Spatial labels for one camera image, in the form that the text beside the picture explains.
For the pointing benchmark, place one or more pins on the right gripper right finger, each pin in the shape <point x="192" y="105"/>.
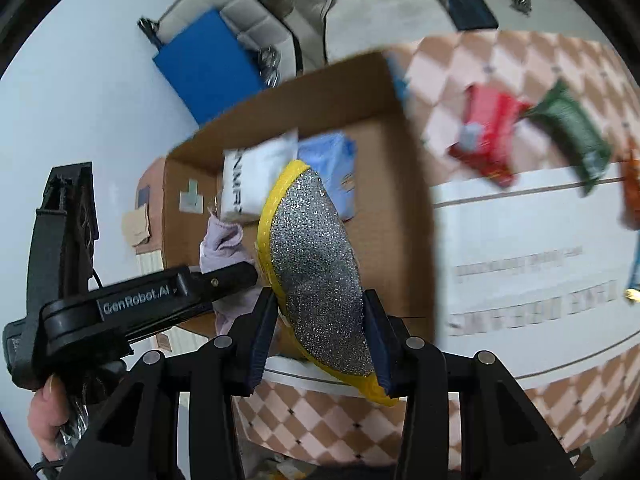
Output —
<point x="503" y="435"/>

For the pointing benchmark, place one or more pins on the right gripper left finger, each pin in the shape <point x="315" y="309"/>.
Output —
<point x="135" y="435"/>

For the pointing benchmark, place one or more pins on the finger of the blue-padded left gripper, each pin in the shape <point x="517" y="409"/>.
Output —
<point x="221" y="283"/>

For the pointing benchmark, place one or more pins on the grey purple cloth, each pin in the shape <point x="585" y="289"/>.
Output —
<point x="222" y="246"/>

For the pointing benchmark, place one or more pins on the yellow silver glitter pouch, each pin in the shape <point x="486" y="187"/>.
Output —
<point x="306" y="257"/>

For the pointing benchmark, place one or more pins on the white vacuum pack pouch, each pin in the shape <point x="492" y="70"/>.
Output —
<point x="248" y="175"/>

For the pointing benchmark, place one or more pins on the blue wet wipes pack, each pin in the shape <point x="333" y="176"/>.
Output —
<point x="332" y="156"/>

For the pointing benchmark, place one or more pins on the light blue stick packet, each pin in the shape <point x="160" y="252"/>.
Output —
<point x="632" y="291"/>

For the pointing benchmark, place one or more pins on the orange snack bag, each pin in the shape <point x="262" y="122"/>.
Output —
<point x="629" y="170"/>

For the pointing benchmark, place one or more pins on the person's left hand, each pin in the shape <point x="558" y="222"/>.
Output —
<point x="48" y="413"/>

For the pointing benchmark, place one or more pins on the smartphone on table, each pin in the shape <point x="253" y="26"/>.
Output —
<point x="143" y="196"/>

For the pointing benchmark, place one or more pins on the checkered orange tablecloth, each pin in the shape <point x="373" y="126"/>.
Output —
<point x="535" y="273"/>

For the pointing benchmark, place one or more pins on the chrome dumbbell plates by bench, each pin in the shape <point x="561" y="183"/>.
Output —
<point x="268" y="64"/>

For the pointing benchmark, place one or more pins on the open cardboard box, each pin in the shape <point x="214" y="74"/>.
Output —
<point x="392" y="231"/>

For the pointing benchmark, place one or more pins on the red snack packet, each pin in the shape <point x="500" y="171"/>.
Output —
<point x="485" y="138"/>

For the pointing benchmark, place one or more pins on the white leather bench seat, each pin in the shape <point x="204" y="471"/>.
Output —
<point x="252" y="23"/>

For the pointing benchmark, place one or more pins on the white padded chair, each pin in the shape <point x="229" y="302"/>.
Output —
<point x="353" y="26"/>

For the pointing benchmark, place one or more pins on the green snack packet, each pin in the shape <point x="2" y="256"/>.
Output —
<point x="571" y="129"/>

